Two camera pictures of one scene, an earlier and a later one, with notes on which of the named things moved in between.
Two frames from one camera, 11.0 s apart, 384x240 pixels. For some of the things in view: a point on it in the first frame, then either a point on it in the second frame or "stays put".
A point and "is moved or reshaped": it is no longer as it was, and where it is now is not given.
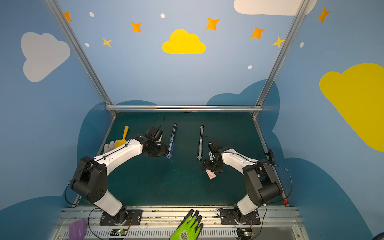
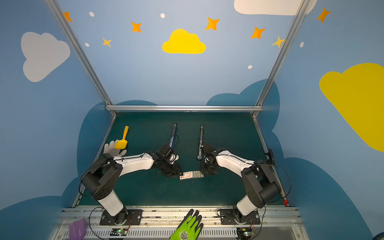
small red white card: [211, 175] is moved or reshaped
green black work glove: [190, 228] stays put
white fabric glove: [111, 146] stays put
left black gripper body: [162, 149] → [169, 169]
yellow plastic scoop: [123, 141] stays put
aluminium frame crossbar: [184, 108] stays put
